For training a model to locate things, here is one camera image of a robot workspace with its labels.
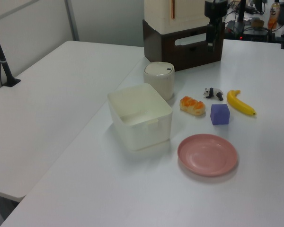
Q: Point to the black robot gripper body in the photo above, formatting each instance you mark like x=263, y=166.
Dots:
x=215, y=9

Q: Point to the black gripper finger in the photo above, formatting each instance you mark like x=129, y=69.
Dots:
x=210, y=35
x=218, y=32

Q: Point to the cream round flip-lid trash can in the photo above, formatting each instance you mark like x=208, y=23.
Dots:
x=159, y=79

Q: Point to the dark brown drawer cabinet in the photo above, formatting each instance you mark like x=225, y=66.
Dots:
x=180, y=49

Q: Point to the black device with red light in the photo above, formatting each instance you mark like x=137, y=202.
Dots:
x=254, y=35

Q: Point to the brown tape roll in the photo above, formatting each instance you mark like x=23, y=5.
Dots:
x=257, y=23

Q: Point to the cream mini fridge toy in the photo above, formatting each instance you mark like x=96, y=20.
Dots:
x=161, y=16

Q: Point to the black and white panda figurine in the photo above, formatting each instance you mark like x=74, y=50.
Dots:
x=213, y=92

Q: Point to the orange drink bottle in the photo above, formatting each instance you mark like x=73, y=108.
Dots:
x=273, y=15

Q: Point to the orange glazed toy bread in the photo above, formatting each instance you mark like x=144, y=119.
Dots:
x=192, y=106

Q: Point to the yellow toy banana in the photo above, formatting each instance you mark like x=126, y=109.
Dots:
x=239, y=102

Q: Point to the purple cube block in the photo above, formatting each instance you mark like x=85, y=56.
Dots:
x=219, y=114

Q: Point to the white rectangular plastic storage box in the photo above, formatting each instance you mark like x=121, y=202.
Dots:
x=142, y=118

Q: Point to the pink round plate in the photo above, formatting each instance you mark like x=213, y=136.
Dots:
x=207, y=158

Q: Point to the black vertical stand post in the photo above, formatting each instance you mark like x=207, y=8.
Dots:
x=241, y=11

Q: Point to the grey partition frame post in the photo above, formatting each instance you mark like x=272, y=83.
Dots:
x=72, y=20

